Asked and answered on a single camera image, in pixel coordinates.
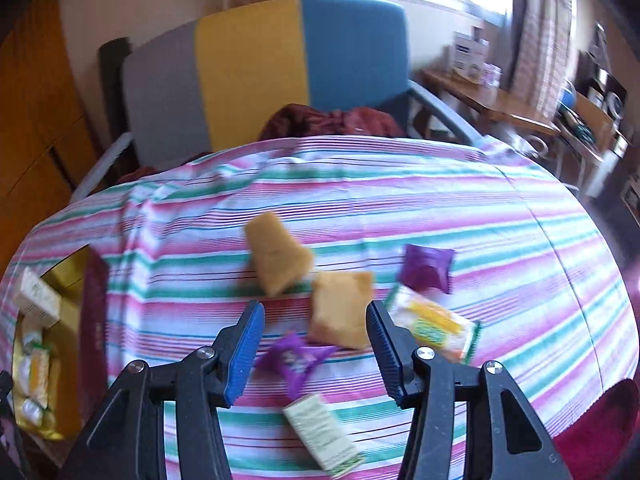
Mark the green white small box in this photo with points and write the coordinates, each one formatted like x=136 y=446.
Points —
x=322 y=427

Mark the small purple box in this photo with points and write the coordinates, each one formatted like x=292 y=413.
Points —
x=492 y=76

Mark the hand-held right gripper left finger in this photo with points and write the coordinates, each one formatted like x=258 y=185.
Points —
x=245 y=350

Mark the cracker packet yellow label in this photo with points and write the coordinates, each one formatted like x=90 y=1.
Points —
x=432 y=325
x=35 y=372

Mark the golden tin box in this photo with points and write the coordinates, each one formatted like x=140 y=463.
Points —
x=95 y=310

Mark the striped tablecloth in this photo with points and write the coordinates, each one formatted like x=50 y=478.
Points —
x=450 y=200

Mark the wooden side desk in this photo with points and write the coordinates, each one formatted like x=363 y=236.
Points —
x=480 y=100

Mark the white blue roll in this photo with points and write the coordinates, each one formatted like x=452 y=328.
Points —
x=31 y=336

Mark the white ball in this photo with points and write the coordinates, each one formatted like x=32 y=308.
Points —
x=31 y=412

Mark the checked curtain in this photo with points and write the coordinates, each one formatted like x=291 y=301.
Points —
x=542 y=35

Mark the wooden block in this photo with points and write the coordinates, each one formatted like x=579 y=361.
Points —
x=277 y=260

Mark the white carton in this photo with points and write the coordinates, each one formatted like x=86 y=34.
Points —
x=467 y=55

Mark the dark red cloth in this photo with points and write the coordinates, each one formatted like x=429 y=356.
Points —
x=325 y=120

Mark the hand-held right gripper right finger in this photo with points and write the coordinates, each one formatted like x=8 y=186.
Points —
x=385 y=350

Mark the dark red cushion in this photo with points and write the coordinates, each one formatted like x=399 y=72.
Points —
x=600 y=425

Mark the grey yellow blue chair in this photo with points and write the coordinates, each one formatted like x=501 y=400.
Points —
x=240 y=75

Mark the purple snack packet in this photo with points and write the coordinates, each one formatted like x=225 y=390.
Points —
x=427 y=267
x=292 y=352

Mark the cluttered side shelf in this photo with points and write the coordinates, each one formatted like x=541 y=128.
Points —
x=595 y=115

